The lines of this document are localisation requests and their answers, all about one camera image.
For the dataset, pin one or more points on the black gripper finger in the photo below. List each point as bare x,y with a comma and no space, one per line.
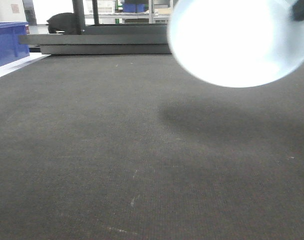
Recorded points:
298,10

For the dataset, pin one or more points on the white round tray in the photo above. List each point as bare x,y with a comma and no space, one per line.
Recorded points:
236,43

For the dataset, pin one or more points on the small blue background crate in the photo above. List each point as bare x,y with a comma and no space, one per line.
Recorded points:
134,8

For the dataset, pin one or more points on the dark grey mat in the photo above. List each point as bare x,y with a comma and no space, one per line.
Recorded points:
133,147

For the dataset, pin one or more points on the black bag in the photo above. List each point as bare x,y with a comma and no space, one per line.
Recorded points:
66,22

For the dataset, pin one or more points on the blue plastic bin left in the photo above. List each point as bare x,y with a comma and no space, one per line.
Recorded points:
10,48

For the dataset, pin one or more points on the black metal frame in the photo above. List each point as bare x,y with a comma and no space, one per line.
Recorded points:
103,39

